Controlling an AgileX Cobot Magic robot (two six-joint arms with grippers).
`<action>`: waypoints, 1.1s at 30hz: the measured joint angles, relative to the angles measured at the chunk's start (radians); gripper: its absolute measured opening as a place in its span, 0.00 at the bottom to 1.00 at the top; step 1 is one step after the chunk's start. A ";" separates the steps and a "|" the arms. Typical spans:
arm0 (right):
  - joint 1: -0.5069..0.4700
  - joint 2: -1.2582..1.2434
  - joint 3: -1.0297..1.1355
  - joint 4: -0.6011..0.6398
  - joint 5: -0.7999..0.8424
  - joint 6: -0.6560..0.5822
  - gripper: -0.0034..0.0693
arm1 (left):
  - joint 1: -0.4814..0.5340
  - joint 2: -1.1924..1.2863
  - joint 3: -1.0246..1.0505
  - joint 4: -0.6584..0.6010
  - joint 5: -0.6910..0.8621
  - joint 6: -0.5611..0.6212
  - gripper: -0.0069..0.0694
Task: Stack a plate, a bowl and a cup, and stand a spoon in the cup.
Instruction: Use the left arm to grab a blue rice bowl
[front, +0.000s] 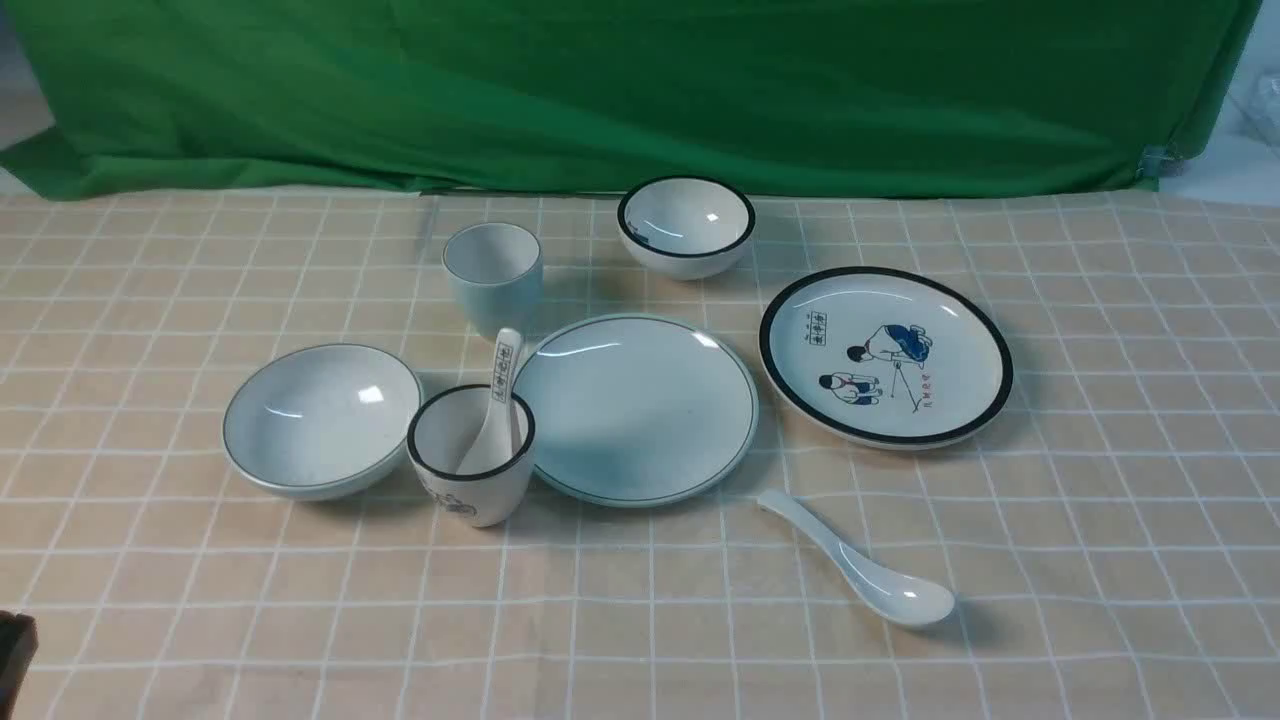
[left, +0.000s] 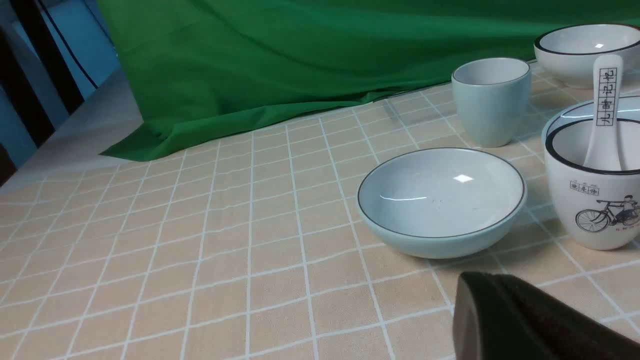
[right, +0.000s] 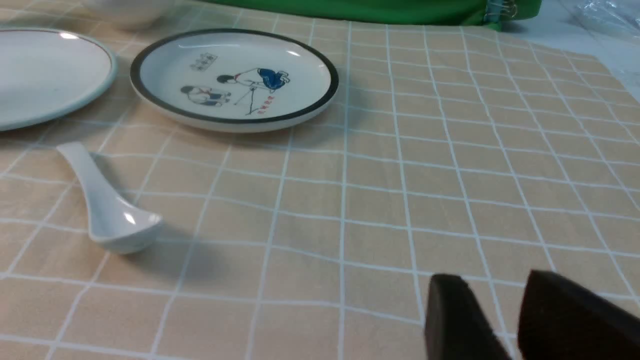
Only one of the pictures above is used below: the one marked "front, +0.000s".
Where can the white patterned spoon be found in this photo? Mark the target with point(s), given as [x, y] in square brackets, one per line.
[496, 442]

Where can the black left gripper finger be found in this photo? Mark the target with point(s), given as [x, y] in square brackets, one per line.
[19, 643]

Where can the metal clamp on backdrop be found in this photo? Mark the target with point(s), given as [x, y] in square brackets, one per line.
[1158, 162]

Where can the plain white ceramic spoon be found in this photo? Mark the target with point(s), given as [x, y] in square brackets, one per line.
[898, 598]

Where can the light blue plate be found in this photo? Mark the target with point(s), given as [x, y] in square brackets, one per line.
[636, 411]

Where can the black-rimmed illustrated plate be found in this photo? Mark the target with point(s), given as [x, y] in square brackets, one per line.
[885, 358]

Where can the small black-rimmed white bowl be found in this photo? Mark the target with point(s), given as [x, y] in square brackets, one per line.
[686, 227]

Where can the beige checkered tablecloth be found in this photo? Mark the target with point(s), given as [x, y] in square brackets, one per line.
[1111, 539]

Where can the green backdrop cloth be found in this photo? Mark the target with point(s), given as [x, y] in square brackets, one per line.
[895, 99]

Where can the large light blue bowl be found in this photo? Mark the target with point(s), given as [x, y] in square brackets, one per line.
[322, 423]

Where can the black-rimmed white cup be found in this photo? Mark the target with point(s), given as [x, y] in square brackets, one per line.
[440, 435]

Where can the light blue ceramic cup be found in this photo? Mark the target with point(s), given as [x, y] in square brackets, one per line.
[496, 275]

